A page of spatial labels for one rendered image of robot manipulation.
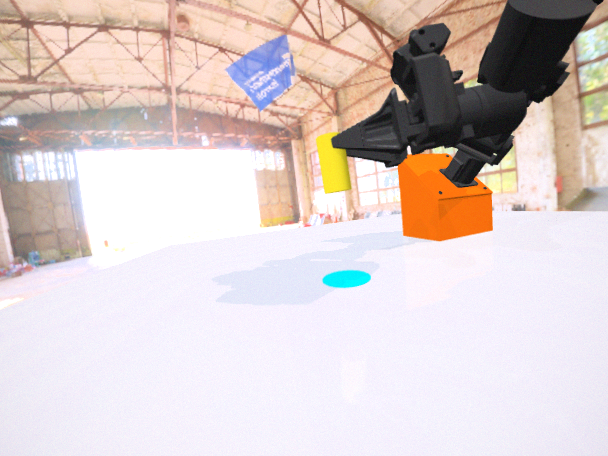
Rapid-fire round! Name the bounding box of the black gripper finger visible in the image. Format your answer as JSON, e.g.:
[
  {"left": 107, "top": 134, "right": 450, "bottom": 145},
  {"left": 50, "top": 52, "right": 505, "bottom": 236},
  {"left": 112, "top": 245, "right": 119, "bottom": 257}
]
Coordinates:
[
  {"left": 330, "top": 87, "right": 408, "bottom": 154},
  {"left": 346, "top": 150, "right": 392, "bottom": 165}
]

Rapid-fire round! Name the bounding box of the cyan circle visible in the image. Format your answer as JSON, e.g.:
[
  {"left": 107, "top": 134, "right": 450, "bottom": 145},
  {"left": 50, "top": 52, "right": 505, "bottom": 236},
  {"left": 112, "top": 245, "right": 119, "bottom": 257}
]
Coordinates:
[{"left": 323, "top": 270, "right": 371, "bottom": 288}]

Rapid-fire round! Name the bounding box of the yellow cylinder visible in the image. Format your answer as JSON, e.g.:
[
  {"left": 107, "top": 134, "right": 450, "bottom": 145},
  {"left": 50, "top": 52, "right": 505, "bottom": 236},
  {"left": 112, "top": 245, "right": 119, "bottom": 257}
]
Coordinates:
[{"left": 316, "top": 132, "right": 352, "bottom": 194}]

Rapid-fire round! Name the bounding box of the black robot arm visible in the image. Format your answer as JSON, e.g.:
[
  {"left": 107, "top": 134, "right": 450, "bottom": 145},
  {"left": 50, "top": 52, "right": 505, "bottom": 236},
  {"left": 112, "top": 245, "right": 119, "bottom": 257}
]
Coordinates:
[{"left": 390, "top": 0, "right": 604, "bottom": 188}]

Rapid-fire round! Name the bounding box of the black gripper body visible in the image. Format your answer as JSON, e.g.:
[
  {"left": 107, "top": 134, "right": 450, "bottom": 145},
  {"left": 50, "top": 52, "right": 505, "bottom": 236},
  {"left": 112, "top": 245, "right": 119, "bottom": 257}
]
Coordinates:
[{"left": 400, "top": 52, "right": 483, "bottom": 155}]

